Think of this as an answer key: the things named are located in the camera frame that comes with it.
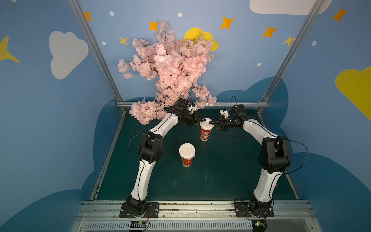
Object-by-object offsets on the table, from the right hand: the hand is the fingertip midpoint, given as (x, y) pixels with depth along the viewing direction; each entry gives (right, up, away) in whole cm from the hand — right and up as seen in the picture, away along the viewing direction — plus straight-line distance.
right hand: (213, 123), depth 92 cm
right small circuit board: (+20, -53, -19) cm, 60 cm away
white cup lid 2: (-5, -1, -1) cm, 5 cm away
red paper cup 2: (-5, -8, +3) cm, 10 cm away
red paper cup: (-17, -23, -8) cm, 30 cm away
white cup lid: (-17, -15, -14) cm, 27 cm away
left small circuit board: (-42, -52, -20) cm, 70 cm away
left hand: (-5, +2, +1) cm, 6 cm away
